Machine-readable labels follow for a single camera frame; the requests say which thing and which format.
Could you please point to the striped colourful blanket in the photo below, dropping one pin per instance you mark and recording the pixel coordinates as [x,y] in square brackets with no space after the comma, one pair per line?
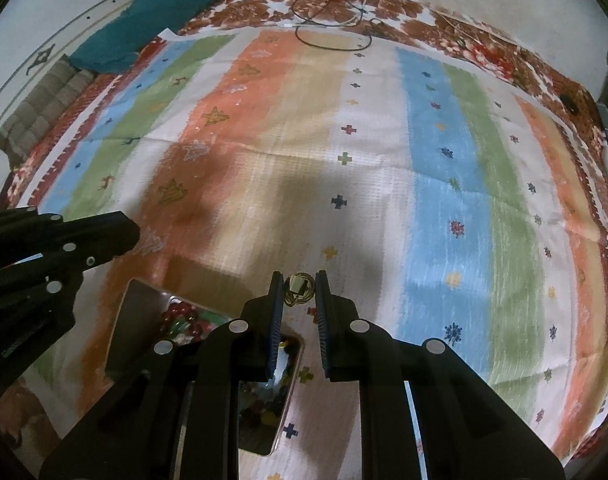
[334,199]

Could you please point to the striped grey pillow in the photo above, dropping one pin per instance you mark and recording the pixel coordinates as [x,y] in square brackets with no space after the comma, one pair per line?
[39,111]

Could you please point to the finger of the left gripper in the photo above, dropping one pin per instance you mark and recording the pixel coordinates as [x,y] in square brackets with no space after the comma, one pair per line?
[95,240]

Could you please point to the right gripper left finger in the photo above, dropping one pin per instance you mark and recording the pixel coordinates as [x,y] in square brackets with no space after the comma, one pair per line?
[261,340]

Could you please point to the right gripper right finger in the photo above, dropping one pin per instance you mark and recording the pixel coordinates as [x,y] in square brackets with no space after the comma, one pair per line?
[339,344]

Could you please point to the teal towel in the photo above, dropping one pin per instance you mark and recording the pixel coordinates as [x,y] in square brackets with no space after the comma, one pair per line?
[115,48]

